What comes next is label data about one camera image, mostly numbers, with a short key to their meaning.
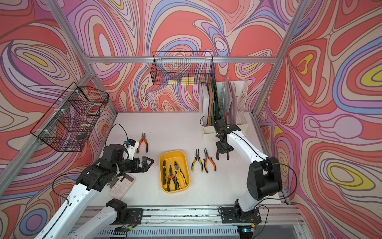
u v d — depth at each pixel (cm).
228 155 84
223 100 102
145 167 63
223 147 74
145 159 64
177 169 88
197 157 94
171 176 86
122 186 82
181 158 93
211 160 93
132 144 64
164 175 83
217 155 85
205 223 72
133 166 62
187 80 91
